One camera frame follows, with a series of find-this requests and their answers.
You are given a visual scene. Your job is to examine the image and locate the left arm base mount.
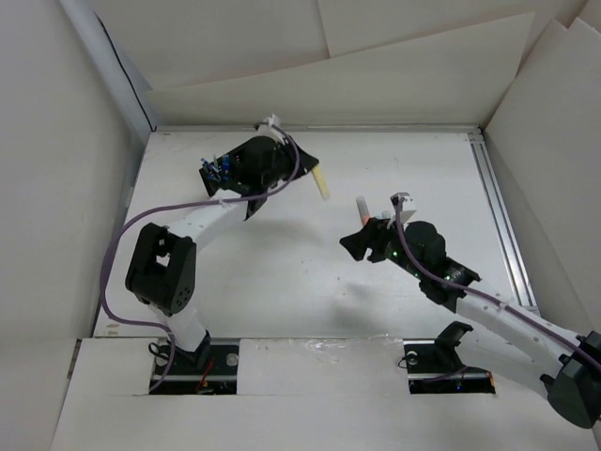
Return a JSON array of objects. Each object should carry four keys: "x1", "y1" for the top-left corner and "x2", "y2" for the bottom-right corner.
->
[{"x1": 148, "y1": 340, "x2": 239, "y2": 396}]

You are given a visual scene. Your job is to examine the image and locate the black slotted organizer box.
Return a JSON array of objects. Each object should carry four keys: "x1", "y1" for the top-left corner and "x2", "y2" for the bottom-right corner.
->
[{"x1": 199, "y1": 150, "x2": 250, "y2": 197}]

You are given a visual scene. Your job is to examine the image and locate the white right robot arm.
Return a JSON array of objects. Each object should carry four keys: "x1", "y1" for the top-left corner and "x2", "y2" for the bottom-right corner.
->
[{"x1": 339, "y1": 218, "x2": 600, "y2": 429}]

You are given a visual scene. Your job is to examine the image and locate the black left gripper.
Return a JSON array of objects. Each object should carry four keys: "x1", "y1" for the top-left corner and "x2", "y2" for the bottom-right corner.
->
[{"x1": 262, "y1": 136, "x2": 316, "y2": 189}]

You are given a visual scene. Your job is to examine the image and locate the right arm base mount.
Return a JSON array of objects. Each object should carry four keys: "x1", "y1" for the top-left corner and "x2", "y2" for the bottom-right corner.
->
[{"x1": 397, "y1": 321, "x2": 496, "y2": 395}]

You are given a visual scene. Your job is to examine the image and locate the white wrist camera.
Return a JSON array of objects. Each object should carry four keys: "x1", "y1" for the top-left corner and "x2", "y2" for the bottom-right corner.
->
[
  {"x1": 254, "y1": 114, "x2": 291, "y2": 146},
  {"x1": 391, "y1": 192, "x2": 417, "y2": 225}
]

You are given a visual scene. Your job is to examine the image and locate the blue grip gel pen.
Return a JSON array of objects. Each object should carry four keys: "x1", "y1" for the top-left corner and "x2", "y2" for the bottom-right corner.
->
[{"x1": 201, "y1": 158, "x2": 221, "y2": 182}]

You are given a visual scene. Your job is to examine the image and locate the yellow highlighter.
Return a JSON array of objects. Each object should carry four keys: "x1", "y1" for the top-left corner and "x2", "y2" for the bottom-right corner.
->
[{"x1": 311, "y1": 164, "x2": 331, "y2": 201}]

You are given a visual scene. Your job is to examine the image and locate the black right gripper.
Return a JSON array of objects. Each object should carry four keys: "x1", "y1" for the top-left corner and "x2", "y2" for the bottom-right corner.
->
[{"x1": 339, "y1": 215, "x2": 426, "y2": 280}]

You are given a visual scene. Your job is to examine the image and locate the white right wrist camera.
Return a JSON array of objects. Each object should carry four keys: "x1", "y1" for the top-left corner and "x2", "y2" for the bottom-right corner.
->
[{"x1": 391, "y1": 192, "x2": 417, "y2": 225}]

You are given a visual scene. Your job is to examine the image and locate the orange cap highlighter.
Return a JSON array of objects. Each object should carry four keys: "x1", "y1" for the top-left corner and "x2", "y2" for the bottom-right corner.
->
[{"x1": 356, "y1": 195, "x2": 371, "y2": 226}]

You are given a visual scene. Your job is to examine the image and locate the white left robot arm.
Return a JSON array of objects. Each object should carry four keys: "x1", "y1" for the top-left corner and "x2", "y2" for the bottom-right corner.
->
[{"x1": 125, "y1": 135, "x2": 319, "y2": 373}]

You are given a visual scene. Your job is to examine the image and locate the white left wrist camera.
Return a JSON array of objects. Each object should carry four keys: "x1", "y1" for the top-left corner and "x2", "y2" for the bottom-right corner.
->
[{"x1": 254, "y1": 114, "x2": 291, "y2": 146}]

